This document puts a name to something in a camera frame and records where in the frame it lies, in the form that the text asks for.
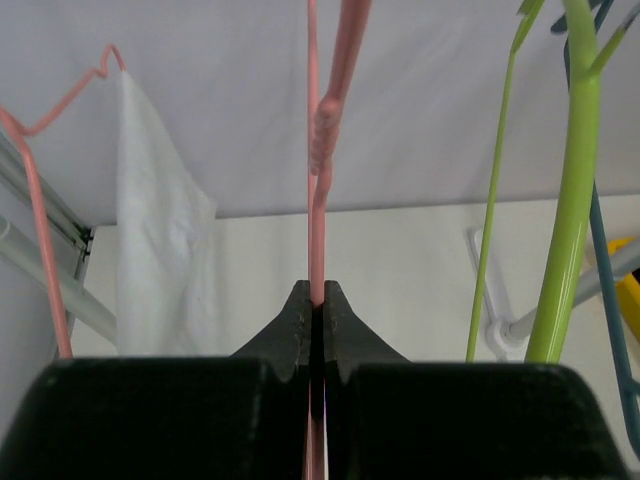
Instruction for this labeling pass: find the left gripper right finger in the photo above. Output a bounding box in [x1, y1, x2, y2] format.
[323, 281, 629, 479]

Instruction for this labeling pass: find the yellow plastic bin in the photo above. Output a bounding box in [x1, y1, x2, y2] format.
[608, 237, 639, 344]

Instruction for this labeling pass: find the blue-grey plastic hanger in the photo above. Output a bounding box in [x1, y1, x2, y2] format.
[549, 0, 640, 449]

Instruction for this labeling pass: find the pink wire hanger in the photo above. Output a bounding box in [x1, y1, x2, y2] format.
[1, 44, 126, 358]
[306, 1, 371, 479]

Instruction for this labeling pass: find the lime green hanger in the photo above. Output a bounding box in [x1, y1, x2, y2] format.
[465, 1, 639, 363]

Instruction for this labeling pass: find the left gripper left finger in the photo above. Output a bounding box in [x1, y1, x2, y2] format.
[1, 281, 311, 479]

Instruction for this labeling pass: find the white skirt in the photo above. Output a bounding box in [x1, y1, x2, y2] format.
[116, 73, 221, 356]

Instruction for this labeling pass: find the white clothes rack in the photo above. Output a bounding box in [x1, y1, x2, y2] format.
[1, 137, 639, 380]

